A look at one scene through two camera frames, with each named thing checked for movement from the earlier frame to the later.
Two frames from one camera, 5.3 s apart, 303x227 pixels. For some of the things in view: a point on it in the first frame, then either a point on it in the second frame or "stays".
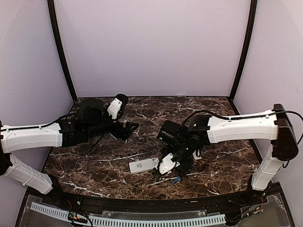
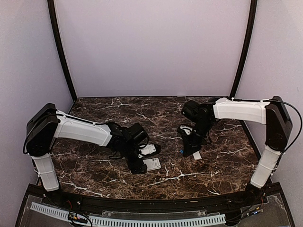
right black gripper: x=185 y=168 to x=192 y=147
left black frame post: x=51 y=4 stays
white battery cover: x=196 y=154 stays
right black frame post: x=251 y=30 stays
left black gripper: x=126 y=132 to x=140 y=166
